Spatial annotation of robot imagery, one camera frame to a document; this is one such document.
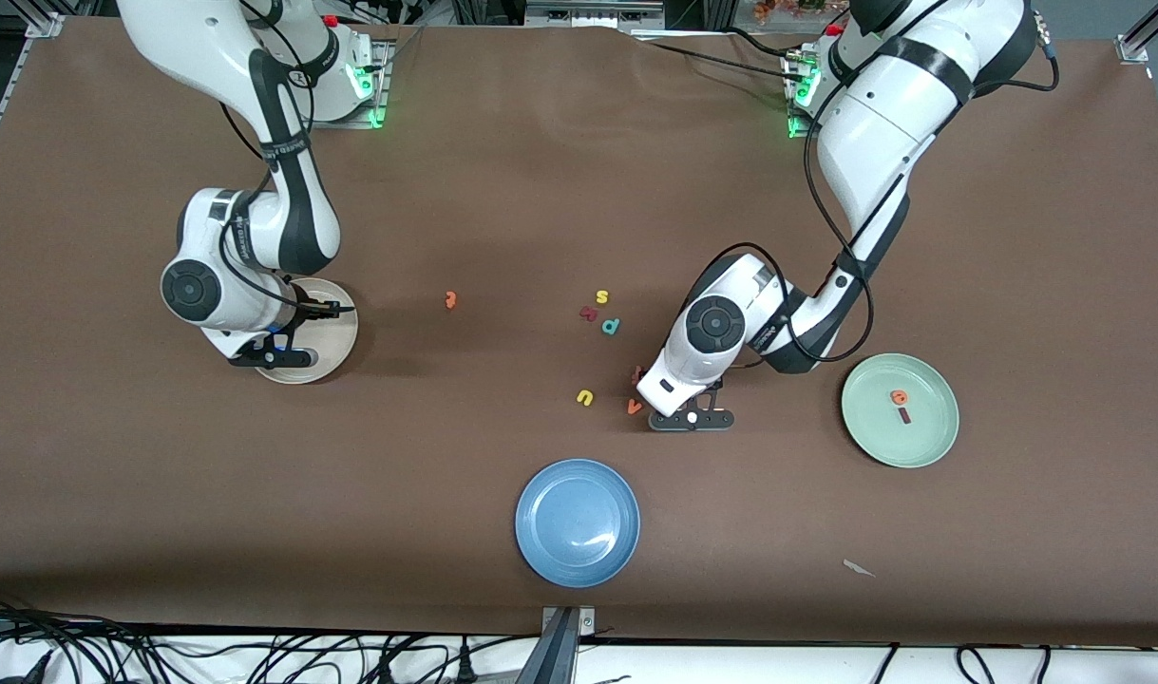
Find beige brown plate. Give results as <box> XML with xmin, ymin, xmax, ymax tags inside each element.
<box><xmin>254</xmin><ymin>277</ymin><xmax>359</xmax><ymax>386</ymax></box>

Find brown table cover sheet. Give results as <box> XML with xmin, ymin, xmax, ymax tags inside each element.
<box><xmin>0</xmin><ymin>17</ymin><xmax>1158</xmax><ymax>647</ymax></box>

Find blue plate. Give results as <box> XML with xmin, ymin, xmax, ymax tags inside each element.
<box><xmin>515</xmin><ymin>459</ymin><xmax>641</xmax><ymax>589</ymax></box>

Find grey electronics box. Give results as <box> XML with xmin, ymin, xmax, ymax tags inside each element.
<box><xmin>524</xmin><ymin>0</ymin><xmax>665</xmax><ymax>29</ymax></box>

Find green plate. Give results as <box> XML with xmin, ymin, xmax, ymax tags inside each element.
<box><xmin>841</xmin><ymin>352</ymin><xmax>960</xmax><ymax>469</ymax></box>

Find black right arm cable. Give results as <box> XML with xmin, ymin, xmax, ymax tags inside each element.
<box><xmin>216</xmin><ymin>0</ymin><xmax>358</xmax><ymax>319</ymax></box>

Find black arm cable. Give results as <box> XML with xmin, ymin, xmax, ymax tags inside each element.
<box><xmin>707</xmin><ymin>38</ymin><xmax>1061</xmax><ymax>367</ymax></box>
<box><xmin>216</xmin><ymin>0</ymin><xmax>358</xmax><ymax>319</ymax></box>

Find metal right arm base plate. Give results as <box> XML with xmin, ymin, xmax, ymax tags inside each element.
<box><xmin>284</xmin><ymin>38</ymin><xmax>391</xmax><ymax>130</ymax></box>

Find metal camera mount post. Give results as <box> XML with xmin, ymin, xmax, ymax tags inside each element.
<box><xmin>538</xmin><ymin>605</ymin><xmax>597</xmax><ymax>684</ymax></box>

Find black table cable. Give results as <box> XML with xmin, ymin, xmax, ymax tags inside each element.
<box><xmin>726</xmin><ymin>27</ymin><xmax>793</xmax><ymax>56</ymax></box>
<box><xmin>636</xmin><ymin>40</ymin><xmax>807</xmax><ymax>86</ymax></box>

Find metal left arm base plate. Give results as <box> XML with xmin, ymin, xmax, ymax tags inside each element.
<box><xmin>786</xmin><ymin>47</ymin><xmax>824</xmax><ymax>142</ymax></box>

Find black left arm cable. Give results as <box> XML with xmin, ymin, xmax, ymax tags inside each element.
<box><xmin>707</xmin><ymin>38</ymin><xmax>1061</xmax><ymax>367</ymax></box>

